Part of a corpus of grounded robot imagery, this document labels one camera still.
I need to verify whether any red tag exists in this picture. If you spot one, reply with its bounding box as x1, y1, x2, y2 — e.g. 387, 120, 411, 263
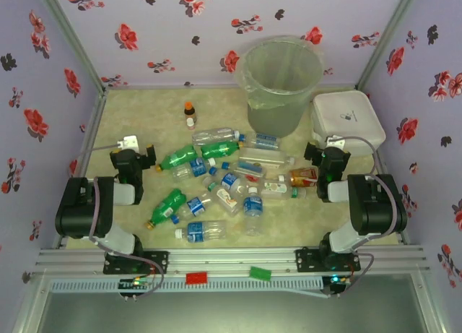
186, 271, 209, 285

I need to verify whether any aluminium frame post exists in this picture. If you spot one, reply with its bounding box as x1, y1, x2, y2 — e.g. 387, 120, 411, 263
355, 0, 423, 90
34, 0, 108, 92

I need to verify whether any square bottle blue label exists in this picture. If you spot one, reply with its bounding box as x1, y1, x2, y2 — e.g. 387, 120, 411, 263
222, 161, 268, 178

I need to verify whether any white orange label bottle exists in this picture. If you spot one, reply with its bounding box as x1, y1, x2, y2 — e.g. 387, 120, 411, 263
204, 177, 242, 217

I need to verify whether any green tag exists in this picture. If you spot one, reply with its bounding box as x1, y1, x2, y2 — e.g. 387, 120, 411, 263
249, 265, 272, 282

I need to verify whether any orange red label bottle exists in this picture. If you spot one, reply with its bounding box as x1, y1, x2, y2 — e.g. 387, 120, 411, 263
288, 166, 321, 189

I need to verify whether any green plastic bottle yellow cap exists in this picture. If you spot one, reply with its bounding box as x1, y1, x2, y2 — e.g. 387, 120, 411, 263
145, 188, 188, 230
155, 144, 201, 173
200, 141, 245, 160

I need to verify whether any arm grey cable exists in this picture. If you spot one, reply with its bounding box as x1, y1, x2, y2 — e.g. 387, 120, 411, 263
324, 136, 407, 300
68, 141, 165, 300

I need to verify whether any clear bottle red label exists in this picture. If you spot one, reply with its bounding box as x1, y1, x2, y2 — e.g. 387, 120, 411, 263
245, 172, 287, 186

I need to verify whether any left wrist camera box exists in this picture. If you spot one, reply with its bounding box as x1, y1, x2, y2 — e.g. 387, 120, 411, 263
117, 134, 140, 152

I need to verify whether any translucent grey waste bin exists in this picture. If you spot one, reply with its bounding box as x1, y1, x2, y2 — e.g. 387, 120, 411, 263
232, 35, 326, 139

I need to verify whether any left arm grey cable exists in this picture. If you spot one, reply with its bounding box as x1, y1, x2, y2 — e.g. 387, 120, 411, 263
68, 141, 165, 300

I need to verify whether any clear plastic bin liner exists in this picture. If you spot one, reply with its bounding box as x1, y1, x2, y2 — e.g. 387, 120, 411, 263
232, 35, 326, 111

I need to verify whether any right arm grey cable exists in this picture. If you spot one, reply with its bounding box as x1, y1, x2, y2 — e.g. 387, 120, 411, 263
324, 136, 407, 300

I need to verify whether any brown bottle orange cap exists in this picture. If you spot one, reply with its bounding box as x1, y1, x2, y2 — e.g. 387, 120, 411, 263
183, 101, 198, 124

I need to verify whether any white slotted cable duct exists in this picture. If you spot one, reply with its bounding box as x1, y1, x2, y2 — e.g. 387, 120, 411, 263
48, 277, 324, 295

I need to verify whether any large clear bottle white cap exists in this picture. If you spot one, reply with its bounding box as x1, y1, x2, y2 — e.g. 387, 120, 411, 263
237, 147, 295, 171

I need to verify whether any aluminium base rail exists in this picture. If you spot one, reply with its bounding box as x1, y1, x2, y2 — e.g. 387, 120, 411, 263
35, 246, 432, 276

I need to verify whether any white lidded storage box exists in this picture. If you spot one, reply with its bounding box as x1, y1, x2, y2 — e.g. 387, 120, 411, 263
310, 90, 387, 159

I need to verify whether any grey metal front panel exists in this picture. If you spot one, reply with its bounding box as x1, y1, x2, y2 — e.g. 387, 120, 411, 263
10, 271, 448, 333

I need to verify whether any white label bottle green cap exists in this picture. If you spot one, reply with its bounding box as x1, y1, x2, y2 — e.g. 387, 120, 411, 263
259, 180, 308, 201

